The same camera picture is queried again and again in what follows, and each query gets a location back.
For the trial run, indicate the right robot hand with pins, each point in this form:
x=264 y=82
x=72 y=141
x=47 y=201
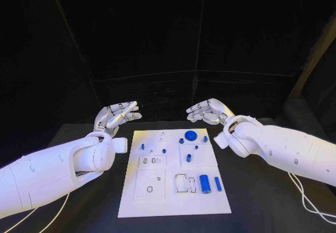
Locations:
x=209 y=112

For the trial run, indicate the blue gear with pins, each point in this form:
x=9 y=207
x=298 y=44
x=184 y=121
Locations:
x=190 y=135

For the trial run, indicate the white task board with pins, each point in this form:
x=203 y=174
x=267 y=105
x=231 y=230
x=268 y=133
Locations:
x=173 y=174

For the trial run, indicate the thick blue cylinder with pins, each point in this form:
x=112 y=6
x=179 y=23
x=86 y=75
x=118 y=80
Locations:
x=205 y=184

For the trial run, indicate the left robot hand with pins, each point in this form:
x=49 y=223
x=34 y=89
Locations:
x=115 y=116

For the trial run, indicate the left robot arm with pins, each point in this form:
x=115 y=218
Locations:
x=52 y=163

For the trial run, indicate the thin blue cylinder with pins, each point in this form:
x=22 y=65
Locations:
x=218 y=184

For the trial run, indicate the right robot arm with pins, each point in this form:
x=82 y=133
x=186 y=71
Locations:
x=283 y=145

